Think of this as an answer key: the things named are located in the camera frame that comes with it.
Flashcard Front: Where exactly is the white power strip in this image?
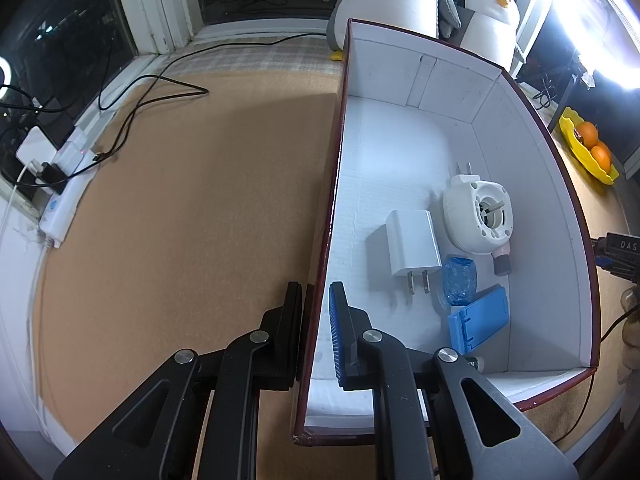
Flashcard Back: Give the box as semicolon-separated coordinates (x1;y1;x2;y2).
37;115;101;248

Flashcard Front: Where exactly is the blue round plastic case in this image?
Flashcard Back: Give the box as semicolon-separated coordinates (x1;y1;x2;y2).
442;256;478;307

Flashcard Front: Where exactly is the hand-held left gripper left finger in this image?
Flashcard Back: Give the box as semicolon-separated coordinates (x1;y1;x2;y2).
52;282;303;480

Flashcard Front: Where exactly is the blue phone stand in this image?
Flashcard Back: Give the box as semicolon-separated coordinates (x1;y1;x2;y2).
446;284;510;352

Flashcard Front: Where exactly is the yellow fruit bowl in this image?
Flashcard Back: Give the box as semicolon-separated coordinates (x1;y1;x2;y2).
558;106;621;186

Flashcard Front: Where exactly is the white ring light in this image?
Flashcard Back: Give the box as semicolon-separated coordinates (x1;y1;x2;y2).
550;0;640;91

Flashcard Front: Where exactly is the long black cable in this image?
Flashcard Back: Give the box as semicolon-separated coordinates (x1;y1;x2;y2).
95;32;331;161

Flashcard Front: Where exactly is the small penguin plush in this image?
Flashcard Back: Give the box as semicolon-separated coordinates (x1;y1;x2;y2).
457;0;521;73

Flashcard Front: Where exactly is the large penguin plush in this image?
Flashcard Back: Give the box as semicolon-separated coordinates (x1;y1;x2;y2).
320;0;462;63

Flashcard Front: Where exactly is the white power adapter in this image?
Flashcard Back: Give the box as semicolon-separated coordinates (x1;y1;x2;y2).
385;209;443;295

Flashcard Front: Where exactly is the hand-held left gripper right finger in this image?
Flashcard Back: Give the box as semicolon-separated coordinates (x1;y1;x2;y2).
327;281;581;480

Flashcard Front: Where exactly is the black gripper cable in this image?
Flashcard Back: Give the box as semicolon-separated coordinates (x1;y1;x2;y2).
555;305;640;445

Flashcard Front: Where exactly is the plaid cloth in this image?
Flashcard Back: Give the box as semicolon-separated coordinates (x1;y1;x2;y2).
165;35;346;83

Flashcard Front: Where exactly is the small cosmetic bottle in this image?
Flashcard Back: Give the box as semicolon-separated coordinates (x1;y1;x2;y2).
492;245;513;277

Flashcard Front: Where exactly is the white plug-in device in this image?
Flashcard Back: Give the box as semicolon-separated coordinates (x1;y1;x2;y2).
442;161;516;253

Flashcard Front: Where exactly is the white cardboard box red outside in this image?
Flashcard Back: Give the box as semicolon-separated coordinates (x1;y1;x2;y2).
290;17;601;448

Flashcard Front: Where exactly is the white square charger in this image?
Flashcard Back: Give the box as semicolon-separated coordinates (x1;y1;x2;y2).
15;127;58;168

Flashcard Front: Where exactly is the black plug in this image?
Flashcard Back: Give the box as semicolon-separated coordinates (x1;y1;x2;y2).
35;162;71;196

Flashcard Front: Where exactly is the black ring light stand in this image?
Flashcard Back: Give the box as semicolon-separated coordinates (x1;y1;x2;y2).
547;60;583;131

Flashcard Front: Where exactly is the person's right hand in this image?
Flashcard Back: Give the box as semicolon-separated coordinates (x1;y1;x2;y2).
616;287;640;386

